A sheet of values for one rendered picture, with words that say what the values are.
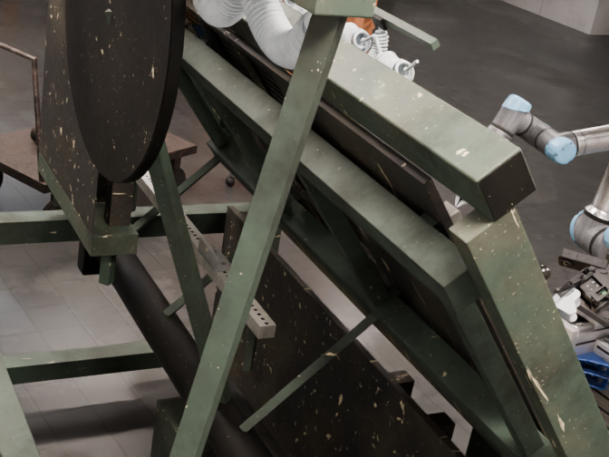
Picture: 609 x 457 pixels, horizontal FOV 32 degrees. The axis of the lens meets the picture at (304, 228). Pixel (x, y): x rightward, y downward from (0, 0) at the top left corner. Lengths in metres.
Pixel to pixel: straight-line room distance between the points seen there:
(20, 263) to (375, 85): 3.42
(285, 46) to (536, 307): 0.69
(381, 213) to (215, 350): 0.58
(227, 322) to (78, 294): 3.39
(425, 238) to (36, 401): 2.53
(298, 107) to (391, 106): 0.48
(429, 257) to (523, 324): 0.21
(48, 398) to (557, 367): 2.60
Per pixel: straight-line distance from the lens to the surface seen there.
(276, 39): 1.77
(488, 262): 1.88
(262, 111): 2.64
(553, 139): 3.06
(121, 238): 3.29
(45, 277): 5.18
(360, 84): 2.14
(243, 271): 1.66
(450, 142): 1.88
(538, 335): 2.05
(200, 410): 1.77
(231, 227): 4.05
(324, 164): 2.35
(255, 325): 2.89
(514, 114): 3.10
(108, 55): 2.49
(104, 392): 4.36
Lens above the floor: 2.42
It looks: 24 degrees down
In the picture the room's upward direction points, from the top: 10 degrees clockwise
